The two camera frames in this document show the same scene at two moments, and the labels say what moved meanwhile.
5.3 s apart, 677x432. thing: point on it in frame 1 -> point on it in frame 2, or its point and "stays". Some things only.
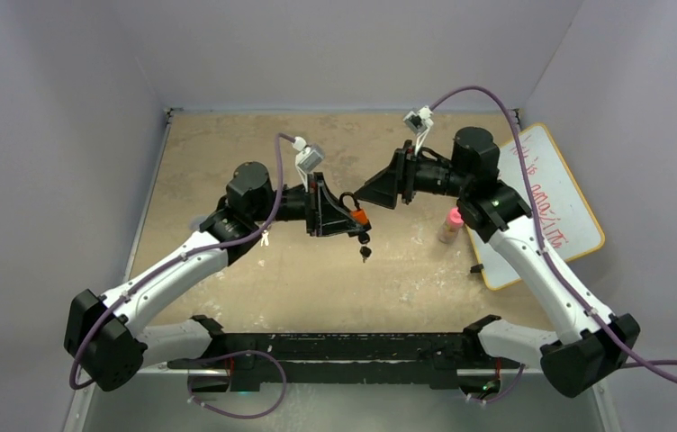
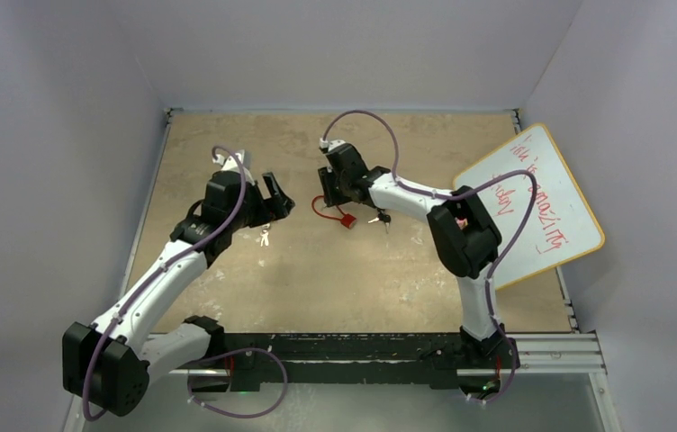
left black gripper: [329, 218] -> [277, 208]
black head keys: [364, 238] -> [383, 217]
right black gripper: [400, 179] -> [327, 176]
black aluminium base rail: [444, 361] stays
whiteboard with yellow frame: [568, 224] stays
